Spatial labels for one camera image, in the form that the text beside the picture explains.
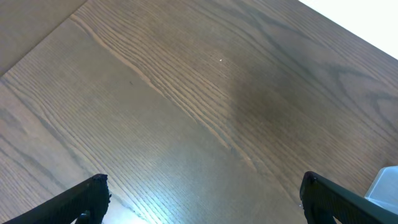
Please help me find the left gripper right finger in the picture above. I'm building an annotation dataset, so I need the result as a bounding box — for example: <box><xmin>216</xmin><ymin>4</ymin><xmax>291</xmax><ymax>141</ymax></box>
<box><xmin>300</xmin><ymin>171</ymin><xmax>397</xmax><ymax>224</ymax></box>

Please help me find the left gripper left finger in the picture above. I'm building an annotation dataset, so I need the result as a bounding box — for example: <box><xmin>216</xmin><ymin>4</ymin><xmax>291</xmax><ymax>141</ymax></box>
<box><xmin>6</xmin><ymin>174</ymin><xmax>111</xmax><ymax>224</ymax></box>

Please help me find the clear plastic storage bin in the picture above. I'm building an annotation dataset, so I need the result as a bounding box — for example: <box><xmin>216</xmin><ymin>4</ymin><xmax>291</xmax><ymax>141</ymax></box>
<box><xmin>364</xmin><ymin>166</ymin><xmax>398</xmax><ymax>214</ymax></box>

